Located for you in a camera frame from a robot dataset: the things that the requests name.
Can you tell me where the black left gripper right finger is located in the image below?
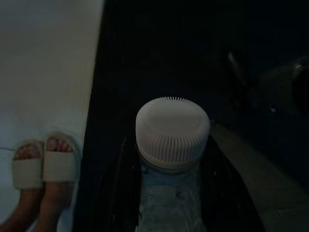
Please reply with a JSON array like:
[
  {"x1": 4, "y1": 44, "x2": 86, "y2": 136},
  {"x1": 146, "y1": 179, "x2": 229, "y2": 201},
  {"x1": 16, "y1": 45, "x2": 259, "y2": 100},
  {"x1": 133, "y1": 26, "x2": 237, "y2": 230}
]
[{"x1": 200, "y1": 135, "x2": 264, "y2": 232}]

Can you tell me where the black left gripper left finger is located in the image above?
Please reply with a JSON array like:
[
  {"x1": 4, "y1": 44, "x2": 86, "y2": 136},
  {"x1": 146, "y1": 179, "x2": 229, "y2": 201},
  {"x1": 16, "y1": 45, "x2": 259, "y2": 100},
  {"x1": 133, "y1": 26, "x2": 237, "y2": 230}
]
[{"x1": 96, "y1": 136, "x2": 143, "y2": 232}]

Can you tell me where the clear bottle with white cap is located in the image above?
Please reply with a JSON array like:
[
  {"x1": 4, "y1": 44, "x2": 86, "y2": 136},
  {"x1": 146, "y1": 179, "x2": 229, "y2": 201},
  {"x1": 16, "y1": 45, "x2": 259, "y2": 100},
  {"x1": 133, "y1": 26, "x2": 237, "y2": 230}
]
[{"x1": 134, "y1": 96, "x2": 212, "y2": 232}]

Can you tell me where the person's right slide sandal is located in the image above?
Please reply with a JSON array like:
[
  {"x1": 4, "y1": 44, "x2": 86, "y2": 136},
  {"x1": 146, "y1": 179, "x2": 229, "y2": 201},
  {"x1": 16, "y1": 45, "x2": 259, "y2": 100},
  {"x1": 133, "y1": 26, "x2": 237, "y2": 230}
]
[{"x1": 42, "y1": 131, "x2": 82, "y2": 183}]

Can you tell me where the person's slide sandal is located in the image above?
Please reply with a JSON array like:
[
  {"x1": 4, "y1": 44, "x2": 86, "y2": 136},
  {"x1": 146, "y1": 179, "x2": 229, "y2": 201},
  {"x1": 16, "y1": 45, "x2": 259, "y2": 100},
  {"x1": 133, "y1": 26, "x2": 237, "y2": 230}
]
[
  {"x1": 42, "y1": 131, "x2": 82, "y2": 183},
  {"x1": 11, "y1": 139, "x2": 45, "y2": 191}
]

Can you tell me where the person's bare right foot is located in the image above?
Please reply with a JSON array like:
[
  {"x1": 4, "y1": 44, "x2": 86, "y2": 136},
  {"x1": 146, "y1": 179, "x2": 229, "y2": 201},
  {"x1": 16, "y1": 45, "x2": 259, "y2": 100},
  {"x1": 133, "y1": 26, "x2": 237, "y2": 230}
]
[{"x1": 31, "y1": 136, "x2": 75, "y2": 232}]

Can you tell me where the person's left slide sandal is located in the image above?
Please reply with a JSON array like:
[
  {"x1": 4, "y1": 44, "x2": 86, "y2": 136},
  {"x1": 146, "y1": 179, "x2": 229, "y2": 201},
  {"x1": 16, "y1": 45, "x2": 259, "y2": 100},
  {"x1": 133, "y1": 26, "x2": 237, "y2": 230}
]
[{"x1": 11, "y1": 139, "x2": 45, "y2": 191}]

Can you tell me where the large dark floor mat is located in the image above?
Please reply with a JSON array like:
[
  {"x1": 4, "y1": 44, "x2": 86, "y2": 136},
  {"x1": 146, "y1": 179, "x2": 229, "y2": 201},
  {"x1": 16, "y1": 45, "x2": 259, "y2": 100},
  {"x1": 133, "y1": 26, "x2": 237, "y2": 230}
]
[{"x1": 72, "y1": 0, "x2": 309, "y2": 232}]

